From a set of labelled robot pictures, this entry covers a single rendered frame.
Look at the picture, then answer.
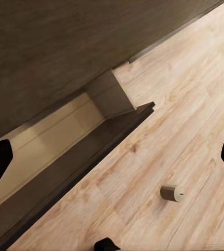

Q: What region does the pillar candle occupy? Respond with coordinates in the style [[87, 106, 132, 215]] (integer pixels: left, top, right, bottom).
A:
[[160, 184, 184, 202]]

